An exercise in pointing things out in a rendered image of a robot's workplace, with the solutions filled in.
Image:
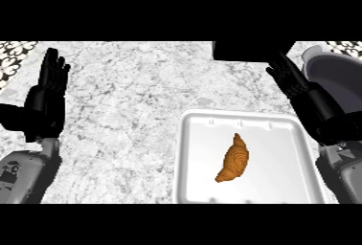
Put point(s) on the black appliance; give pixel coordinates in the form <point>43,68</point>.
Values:
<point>250,51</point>

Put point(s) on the white plastic tray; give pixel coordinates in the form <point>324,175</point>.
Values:
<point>247,159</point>

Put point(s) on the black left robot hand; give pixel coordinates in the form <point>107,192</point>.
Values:
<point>45,99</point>

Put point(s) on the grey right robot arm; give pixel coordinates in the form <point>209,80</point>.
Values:
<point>342,173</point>

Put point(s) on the brown croissant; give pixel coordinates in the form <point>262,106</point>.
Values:
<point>234,159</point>

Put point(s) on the grey metal pot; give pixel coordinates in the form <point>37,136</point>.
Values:
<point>336,79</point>

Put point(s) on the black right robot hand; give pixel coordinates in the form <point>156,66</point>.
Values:
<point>311,95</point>

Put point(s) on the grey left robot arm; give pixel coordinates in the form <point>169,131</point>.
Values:
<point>26,173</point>

